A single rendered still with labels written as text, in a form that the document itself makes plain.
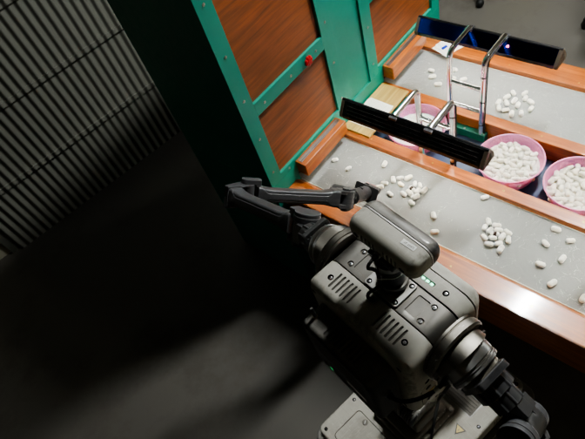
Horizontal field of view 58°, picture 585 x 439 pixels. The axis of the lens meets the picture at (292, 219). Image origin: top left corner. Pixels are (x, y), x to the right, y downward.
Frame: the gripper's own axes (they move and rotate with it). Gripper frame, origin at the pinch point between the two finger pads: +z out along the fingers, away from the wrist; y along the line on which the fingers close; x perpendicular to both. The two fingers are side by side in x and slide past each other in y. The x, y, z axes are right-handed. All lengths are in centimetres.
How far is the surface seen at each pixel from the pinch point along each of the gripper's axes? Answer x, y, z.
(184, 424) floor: 141, 46, -34
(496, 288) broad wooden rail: 12, -59, -10
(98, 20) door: -23, 207, 14
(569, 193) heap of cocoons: -19, -64, 30
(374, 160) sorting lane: -5.4, 13.1, 20.6
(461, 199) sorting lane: -5.2, -29.7, 17.1
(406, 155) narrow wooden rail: -12.1, 0.6, 23.6
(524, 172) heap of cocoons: -21, -45, 34
